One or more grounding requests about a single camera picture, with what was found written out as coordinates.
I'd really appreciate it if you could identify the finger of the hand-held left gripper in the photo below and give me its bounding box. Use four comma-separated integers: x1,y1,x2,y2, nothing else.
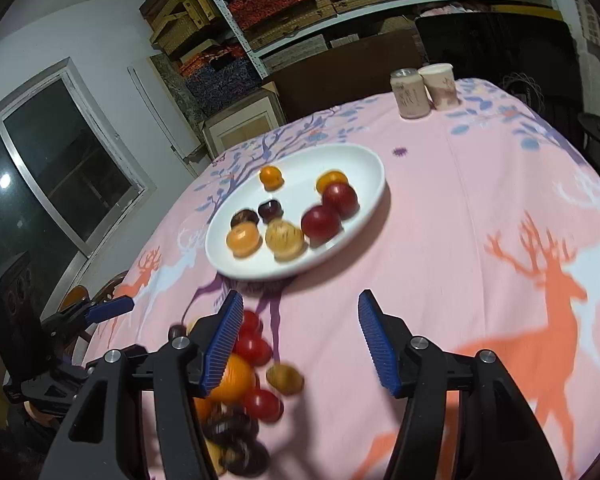
44,296,135,333
47,327,98,361

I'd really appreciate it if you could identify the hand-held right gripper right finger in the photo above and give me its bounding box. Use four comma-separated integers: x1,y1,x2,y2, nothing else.
357,289,563,480

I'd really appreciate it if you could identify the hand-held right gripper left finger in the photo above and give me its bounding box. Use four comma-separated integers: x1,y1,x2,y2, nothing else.
39,290,245,480

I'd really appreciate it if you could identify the orange tangerine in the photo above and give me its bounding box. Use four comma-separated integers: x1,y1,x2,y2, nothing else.
259,166,284,191
211,353,256,406

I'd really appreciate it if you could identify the small brown round fruit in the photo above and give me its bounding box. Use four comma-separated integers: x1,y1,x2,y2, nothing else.
266,364,305,396

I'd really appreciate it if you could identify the yellow orange tomato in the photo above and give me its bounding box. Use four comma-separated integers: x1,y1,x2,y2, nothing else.
315,170,350,193
226,222,262,258

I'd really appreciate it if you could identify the yellow pepino melon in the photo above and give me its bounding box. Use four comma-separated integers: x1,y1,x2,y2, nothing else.
265,219,309,262

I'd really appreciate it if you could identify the red plum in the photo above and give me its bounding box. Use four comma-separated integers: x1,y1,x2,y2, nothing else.
300,205,342,248
322,182,359,220

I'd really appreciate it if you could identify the white plate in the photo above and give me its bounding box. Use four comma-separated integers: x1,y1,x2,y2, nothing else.
205,143,386,281

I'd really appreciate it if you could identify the brown wooden chair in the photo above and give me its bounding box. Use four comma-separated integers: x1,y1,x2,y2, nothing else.
57,271,130,311

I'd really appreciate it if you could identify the white framed dark window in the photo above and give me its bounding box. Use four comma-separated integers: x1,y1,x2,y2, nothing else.
0,57,156,286

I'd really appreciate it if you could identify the pink deer print tablecloth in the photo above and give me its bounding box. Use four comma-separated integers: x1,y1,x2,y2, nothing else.
82,77,600,480

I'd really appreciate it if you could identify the white leaning board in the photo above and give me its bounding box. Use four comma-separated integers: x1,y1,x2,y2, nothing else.
127,62,206,163

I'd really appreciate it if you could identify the beige framed panel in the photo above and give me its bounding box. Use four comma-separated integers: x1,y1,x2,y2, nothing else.
201,82,287,161

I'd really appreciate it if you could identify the pile of patterned gift boxes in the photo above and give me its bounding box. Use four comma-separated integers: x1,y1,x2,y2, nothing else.
140,0,263,118

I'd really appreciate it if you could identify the beige beverage can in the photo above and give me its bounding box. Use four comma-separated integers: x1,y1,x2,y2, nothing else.
390,67,427,120

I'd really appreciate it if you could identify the beige paper cup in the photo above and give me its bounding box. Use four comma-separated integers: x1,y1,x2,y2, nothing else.
418,62,460,111

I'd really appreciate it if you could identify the brown cardboard sheet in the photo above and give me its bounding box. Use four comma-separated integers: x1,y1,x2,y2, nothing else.
262,27,426,121

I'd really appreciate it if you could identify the white metal shelf rack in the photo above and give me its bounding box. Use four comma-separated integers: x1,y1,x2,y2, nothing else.
187,0,566,78

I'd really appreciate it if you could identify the pink cloth bundle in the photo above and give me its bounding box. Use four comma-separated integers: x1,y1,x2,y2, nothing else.
420,2,473,17

